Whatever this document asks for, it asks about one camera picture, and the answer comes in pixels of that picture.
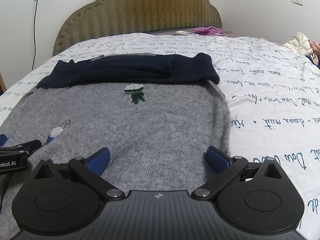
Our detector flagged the white light switch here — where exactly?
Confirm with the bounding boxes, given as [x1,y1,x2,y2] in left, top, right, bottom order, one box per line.
[291,0,304,6]

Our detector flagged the pile of clothes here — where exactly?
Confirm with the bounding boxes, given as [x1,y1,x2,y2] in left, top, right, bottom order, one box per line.
[283,32,320,68]

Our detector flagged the white power strip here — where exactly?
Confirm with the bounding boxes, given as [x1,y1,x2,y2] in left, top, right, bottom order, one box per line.
[175,30,197,36]

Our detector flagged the olive upholstered headboard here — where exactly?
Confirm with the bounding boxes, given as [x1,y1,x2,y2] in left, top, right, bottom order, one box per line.
[53,0,222,55]

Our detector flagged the black power cable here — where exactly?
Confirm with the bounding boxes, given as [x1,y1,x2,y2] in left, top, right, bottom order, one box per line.
[30,0,42,72]

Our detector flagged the white script-print bed sheet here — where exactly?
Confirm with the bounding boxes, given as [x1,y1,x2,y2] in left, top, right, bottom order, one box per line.
[1,33,319,239]

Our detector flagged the wooden bedside furniture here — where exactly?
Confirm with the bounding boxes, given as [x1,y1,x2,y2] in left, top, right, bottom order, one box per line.
[0,73,7,95]

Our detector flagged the purple cloth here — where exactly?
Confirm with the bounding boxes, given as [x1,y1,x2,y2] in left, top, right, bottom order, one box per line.
[190,26,223,36]

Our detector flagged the grey sweater navy sleeves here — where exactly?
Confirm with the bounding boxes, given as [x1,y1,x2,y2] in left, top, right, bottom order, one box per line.
[0,52,232,230]

